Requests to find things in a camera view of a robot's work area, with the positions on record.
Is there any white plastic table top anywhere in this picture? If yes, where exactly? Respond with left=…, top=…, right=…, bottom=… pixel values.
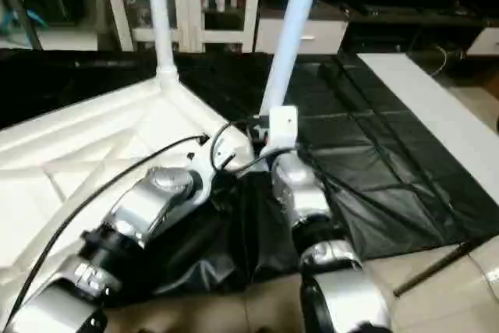
left=0, top=69, right=260, bottom=289

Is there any white plastic table leg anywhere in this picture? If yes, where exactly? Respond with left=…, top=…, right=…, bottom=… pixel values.
left=145, top=0, right=180, bottom=86
left=256, top=0, right=327, bottom=133

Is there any black stand leg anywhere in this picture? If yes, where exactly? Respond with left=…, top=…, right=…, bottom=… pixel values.
left=393, top=238, right=478, bottom=298

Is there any black table mat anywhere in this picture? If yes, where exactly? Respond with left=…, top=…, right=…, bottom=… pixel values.
left=0, top=48, right=499, bottom=296

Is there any grey metal frame post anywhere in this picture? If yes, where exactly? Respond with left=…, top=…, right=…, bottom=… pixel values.
left=0, top=0, right=43, bottom=51

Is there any white drawer unit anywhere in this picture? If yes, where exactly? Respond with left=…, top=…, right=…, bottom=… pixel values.
left=254, top=15, right=349, bottom=56

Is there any white glass door cabinet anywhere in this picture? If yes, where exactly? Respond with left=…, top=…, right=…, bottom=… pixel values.
left=100, top=0, right=264, bottom=55

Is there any blue plastic stool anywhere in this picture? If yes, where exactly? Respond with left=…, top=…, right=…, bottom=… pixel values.
left=0, top=10, right=49, bottom=37

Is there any black low media cabinet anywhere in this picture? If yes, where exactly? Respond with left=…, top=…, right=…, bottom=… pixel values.
left=343, top=0, right=499, bottom=55

